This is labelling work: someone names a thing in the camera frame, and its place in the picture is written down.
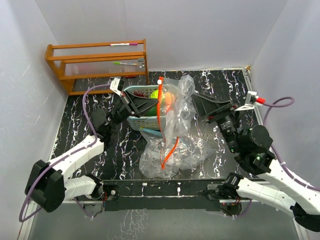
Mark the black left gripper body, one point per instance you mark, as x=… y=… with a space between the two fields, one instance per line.
x=120 y=113

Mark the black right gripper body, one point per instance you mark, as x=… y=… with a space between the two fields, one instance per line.
x=228 y=126

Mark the clear zip top bag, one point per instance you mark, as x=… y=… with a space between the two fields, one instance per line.
x=175 y=147

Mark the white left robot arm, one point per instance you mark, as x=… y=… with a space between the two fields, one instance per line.
x=50 y=183

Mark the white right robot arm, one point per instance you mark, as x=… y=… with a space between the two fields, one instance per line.
x=252 y=146

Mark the teal plastic basket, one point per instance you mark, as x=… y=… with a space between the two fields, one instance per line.
x=155 y=118

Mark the green custard apple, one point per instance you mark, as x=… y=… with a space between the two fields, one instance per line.
x=155 y=94

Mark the orange peach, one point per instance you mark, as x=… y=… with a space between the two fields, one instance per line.
x=169 y=99

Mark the green white marker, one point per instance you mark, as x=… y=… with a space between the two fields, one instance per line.
x=124 y=63

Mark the wooden rack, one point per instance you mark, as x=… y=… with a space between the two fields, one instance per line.
x=72 y=62

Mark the pink white marker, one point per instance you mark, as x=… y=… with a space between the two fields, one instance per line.
x=124 y=44

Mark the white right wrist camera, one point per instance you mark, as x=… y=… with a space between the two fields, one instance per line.
x=251 y=102

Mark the black metal base rail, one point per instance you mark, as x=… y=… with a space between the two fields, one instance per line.
x=166 y=194

